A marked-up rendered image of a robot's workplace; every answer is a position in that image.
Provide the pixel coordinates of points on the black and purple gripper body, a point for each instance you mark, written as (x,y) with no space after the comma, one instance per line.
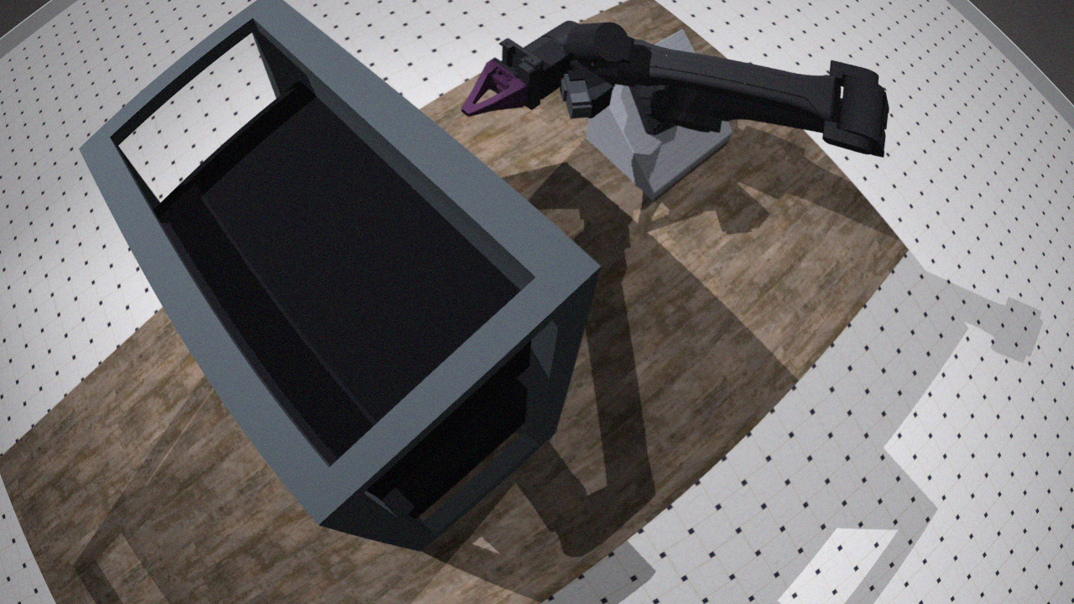
(530,68)

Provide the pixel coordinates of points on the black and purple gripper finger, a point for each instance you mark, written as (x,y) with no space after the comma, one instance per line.
(514,88)
(491,85)

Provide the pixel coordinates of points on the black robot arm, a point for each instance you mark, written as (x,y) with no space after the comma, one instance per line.
(653,72)

